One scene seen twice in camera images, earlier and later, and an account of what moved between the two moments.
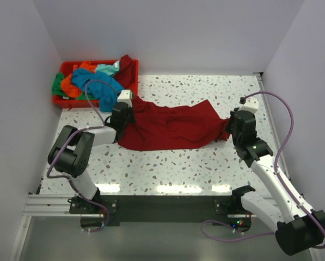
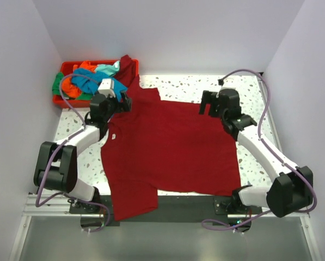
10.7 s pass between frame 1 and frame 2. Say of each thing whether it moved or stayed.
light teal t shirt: stayed
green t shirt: stayed
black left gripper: moved
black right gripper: moved
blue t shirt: stayed
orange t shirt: stayed
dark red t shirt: moved
